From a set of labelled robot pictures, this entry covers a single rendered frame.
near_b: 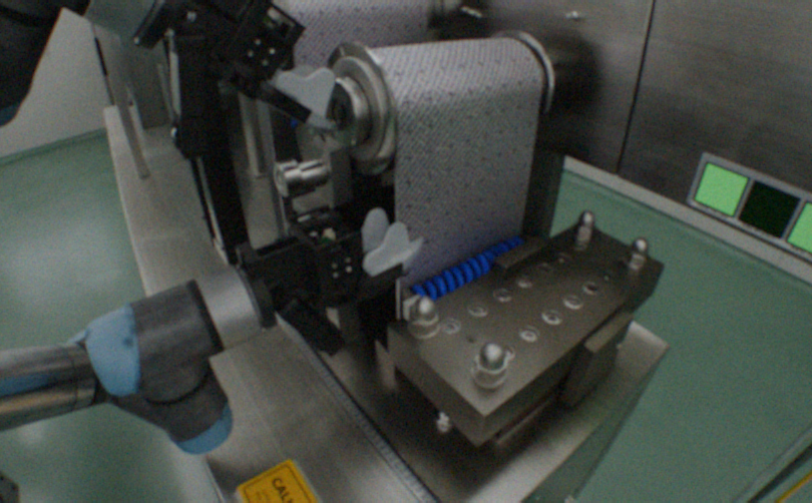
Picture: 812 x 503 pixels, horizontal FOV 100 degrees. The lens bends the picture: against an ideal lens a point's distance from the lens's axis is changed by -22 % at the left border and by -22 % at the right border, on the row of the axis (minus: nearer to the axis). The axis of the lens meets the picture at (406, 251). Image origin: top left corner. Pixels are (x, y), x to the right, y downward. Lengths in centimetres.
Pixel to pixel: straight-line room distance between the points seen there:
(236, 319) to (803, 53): 62
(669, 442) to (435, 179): 154
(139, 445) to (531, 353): 159
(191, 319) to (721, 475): 178
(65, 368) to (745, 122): 78
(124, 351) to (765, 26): 70
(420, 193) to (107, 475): 160
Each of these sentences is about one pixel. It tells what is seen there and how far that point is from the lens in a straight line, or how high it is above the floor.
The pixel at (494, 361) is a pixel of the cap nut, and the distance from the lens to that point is 42.
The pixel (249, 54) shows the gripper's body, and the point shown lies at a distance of 41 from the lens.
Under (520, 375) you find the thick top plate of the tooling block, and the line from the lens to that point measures 46.
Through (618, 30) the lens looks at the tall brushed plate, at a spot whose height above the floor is 134.
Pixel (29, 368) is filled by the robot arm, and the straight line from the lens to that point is 49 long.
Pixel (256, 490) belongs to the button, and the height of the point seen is 92.
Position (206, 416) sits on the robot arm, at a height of 102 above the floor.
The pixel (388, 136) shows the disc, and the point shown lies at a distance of 43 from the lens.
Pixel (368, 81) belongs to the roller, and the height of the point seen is 129.
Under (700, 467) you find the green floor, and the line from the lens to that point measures 185.
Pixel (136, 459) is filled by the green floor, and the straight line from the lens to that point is 182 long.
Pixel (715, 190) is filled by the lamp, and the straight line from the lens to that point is 60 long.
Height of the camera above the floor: 138
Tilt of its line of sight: 35 degrees down
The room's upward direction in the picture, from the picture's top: straight up
